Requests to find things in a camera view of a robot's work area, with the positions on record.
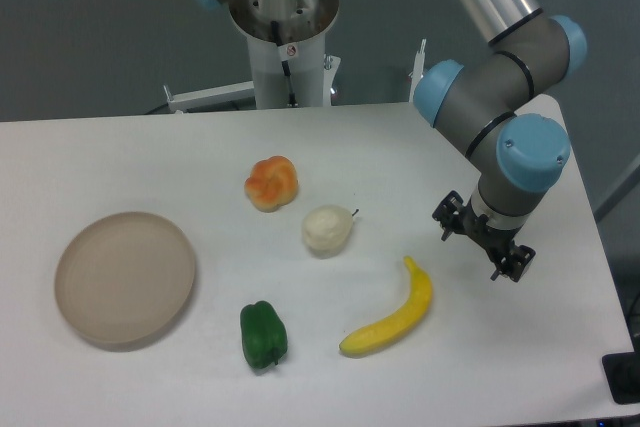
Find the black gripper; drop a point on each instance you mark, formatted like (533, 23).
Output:
(490, 229)

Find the yellow banana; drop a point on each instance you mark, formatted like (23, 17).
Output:
(384, 332)

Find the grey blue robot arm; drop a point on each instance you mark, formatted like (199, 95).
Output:
(479, 111)

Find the white pear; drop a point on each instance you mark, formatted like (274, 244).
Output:
(326, 229)

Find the black device at table edge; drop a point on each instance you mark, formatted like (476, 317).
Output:
(622, 374)

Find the orange bread roll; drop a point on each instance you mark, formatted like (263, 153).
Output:
(272, 183)

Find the green bell pepper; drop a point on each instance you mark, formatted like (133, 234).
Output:
(263, 335)

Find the beige round plate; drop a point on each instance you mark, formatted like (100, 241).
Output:
(125, 280)

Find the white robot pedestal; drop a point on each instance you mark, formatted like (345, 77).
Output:
(286, 48)

